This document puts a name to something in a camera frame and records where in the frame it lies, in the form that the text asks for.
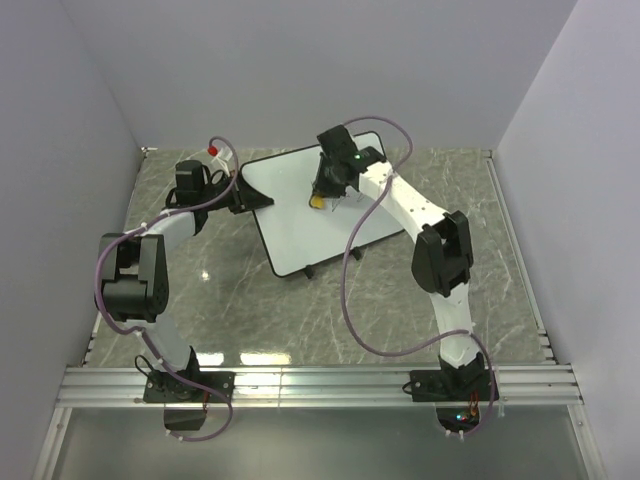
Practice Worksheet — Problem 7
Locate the yellow bone-shaped eraser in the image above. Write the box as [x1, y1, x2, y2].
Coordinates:
[309, 195, 325, 210]

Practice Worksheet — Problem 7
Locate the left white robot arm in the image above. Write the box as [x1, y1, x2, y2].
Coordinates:
[94, 160, 275, 402]

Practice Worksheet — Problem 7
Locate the aluminium mounting rail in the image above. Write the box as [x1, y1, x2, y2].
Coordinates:
[55, 364, 583, 409]

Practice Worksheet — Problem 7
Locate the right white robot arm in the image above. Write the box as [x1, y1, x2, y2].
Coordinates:
[309, 125, 491, 400]

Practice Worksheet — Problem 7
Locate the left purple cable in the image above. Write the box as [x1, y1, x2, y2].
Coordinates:
[97, 135, 235, 442]

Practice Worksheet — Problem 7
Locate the white whiteboard black frame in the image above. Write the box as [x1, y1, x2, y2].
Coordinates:
[239, 130, 405, 279]

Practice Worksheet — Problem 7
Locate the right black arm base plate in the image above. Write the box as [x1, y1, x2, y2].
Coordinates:
[401, 369, 499, 403]

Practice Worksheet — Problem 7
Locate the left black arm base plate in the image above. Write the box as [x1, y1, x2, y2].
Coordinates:
[143, 371, 236, 404]

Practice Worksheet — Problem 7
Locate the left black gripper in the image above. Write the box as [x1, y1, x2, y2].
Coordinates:
[200, 171, 274, 216]

